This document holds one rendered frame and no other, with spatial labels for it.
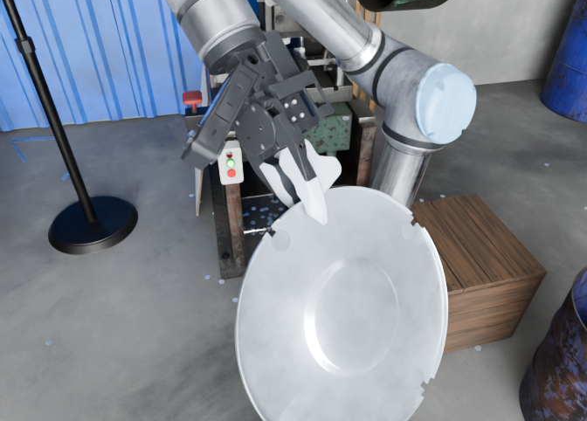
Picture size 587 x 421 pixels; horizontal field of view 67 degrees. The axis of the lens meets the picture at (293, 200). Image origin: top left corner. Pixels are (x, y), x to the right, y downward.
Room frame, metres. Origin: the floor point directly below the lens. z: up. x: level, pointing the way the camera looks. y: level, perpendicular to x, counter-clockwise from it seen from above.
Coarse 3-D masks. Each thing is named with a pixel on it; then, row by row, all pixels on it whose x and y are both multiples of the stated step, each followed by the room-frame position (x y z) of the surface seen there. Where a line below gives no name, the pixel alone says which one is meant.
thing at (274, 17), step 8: (272, 0) 1.45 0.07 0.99; (264, 8) 1.46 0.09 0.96; (272, 8) 1.45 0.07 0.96; (280, 8) 1.44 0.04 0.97; (264, 16) 1.46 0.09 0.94; (272, 16) 1.45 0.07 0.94; (280, 16) 1.43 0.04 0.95; (288, 16) 1.44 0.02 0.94; (264, 24) 1.46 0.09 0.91; (272, 24) 1.46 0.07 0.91; (280, 24) 1.44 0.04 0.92; (288, 24) 1.44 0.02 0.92; (296, 24) 1.45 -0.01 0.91
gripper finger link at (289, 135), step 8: (280, 120) 0.38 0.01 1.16; (280, 128) 0.38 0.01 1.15; (288, 128) 0.38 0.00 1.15; (296, 128) 0.38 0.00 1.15; (280, 136) 0.38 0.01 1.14; (288, 136) 0.37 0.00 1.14; (296, 136) 0.37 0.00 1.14; (280, 144) 0.38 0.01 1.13; (288, 144) 0.37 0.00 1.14; (296, 144) 0.36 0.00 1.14; (304, 144) 0.37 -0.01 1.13; (296, 152) 0.36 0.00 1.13; (304, 152) 0.36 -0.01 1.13; (296, 160) 0.36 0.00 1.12; (304, 160) 0.36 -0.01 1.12; (304, 168) 0.36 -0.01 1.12; (312, 168) 0.37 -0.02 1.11; (304, 176) 0.35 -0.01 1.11; (312, 176) 0.36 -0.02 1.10
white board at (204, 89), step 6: (204, 66) 1.91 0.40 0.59; (204, 72) 1.87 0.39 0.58; (204, 78) 1.84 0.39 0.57; (204, 84) 1.80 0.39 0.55; (204, 90) 1.77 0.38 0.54; (204, 96) 1.74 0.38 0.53; (204, 102) 1.71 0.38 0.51; (210, 102) 1.59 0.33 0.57; (198, 174) 1.66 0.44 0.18; (198, 180) 1.62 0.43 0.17; (198, 186) 1.59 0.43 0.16; (198, 192) 1.57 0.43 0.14; (198, 198) 1.57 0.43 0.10; (198, 204) 1.57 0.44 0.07; (198, 210) 1.57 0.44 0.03
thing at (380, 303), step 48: (336, 192) 0.39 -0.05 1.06; (336, 240) 0.35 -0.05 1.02; (384, 240) 0.37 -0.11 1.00; (240, 288) 0.27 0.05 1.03; (288, 288) 0.29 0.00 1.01; (336, 288) 0.31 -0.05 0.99; (384, 288) 0.33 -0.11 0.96; (432, 288) 0.36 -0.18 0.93; (240, 336) 0.25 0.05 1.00; (288, 336) 0.26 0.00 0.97; (336, 336) 0.27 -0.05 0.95; (384, 336) 0.29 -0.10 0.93; (432, 336) 0.32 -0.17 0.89; (288, 384) 0.23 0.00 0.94; (336, 384) 0.24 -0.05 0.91; (384, 384) 0.26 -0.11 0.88
